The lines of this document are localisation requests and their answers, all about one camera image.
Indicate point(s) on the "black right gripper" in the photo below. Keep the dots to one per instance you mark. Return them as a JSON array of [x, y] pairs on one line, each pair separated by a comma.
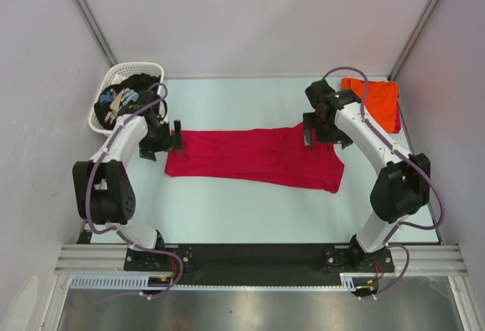
[[339, 137]]

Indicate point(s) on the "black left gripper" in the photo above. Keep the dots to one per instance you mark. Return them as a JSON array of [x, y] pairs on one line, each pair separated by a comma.
[[148, 149]]

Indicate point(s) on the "red polo shirt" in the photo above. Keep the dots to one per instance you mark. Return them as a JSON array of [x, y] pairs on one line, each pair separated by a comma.
[[277, 156]]

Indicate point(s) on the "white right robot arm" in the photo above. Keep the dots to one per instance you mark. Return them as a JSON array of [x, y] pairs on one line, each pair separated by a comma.
[[401, 187]]

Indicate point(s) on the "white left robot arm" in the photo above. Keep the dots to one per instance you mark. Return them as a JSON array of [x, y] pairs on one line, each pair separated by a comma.
[[105, 197]]

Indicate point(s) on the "black printed t shirt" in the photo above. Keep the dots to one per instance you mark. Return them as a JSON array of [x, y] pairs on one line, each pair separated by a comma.
[[118, 95]]

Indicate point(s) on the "folded orange t shirt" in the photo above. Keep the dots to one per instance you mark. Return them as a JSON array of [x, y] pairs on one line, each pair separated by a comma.
[[381, 103]]

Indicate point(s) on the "white plastic laundry basket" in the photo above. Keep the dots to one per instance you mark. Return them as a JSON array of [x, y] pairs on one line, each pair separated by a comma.
[[120, 72]]

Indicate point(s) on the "aluminium frame rail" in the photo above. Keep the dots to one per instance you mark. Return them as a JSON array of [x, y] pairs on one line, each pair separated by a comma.
[[416, 260]]

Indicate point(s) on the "grey slotted cable duct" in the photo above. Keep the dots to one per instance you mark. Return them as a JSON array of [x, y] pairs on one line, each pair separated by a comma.
[[129, 282]]

